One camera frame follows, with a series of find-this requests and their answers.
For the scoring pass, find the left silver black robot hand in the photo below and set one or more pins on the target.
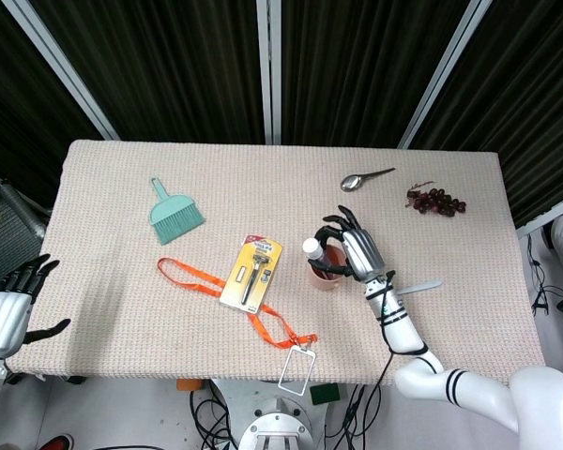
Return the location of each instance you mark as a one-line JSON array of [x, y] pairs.
[[2, 319]]

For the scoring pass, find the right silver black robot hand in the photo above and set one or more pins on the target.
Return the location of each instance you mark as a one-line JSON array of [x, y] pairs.
[[363, 253]]

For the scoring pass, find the purple white toothpaste tube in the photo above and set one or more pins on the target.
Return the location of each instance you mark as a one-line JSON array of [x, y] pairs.
[[312, 246]]

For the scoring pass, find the grey toothbrush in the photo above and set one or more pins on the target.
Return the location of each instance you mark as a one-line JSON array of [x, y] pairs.
[[422, 286]]

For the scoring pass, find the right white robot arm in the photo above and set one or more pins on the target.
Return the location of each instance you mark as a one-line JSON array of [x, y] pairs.
[[403, 328]]

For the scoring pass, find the pink ribbed plastic cup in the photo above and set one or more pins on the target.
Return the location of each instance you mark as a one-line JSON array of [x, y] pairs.
[[326, 283]]

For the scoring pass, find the metal spoon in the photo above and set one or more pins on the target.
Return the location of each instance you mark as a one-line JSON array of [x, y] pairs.
[[352, 183]]

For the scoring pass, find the black mesh panel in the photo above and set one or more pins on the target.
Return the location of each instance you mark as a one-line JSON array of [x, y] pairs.
[[2, 244]]

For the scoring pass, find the dark red grape bunch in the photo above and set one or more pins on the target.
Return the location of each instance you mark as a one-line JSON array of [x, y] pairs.
[[436, 200]]

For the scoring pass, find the grey metal tube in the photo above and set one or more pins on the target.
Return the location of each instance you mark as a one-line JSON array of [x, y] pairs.
[[25, 211]]

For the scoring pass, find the yellow razor blister pack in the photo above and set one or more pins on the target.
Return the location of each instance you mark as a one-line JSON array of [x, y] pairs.
[[251, 274]]

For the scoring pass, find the beige waffle tablecloth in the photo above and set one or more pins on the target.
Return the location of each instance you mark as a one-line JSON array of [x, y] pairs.
[[263, 187]]

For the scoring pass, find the red shoe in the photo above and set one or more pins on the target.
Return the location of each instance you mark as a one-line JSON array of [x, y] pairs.
[[58, 441]]

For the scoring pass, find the green block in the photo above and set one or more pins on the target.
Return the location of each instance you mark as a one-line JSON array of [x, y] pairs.
[[324, 394]]

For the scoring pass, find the dark curtain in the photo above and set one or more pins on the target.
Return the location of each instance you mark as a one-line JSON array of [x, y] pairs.
[[169, 65], [352, 65], [530, 84], [9, 94]]

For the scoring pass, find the teal small hand brush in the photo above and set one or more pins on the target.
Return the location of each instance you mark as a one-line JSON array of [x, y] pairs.
[[173, 218]]

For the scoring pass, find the white metal robot torso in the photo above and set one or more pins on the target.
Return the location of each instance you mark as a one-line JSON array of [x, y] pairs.
[[279, 429]]

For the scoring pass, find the orange block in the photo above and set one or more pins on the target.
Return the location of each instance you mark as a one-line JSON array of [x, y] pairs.
[[188, 384]]

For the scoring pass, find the white badge holder frame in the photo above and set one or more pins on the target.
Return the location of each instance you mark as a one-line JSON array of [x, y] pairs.
[[281, 375]]

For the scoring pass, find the white partition base rail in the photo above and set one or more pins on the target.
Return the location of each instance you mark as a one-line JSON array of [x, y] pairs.
[[549, 218]]

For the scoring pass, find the white partition post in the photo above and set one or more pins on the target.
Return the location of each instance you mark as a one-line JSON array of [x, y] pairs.
[[61, 65], [445, 70], [268, 70]]

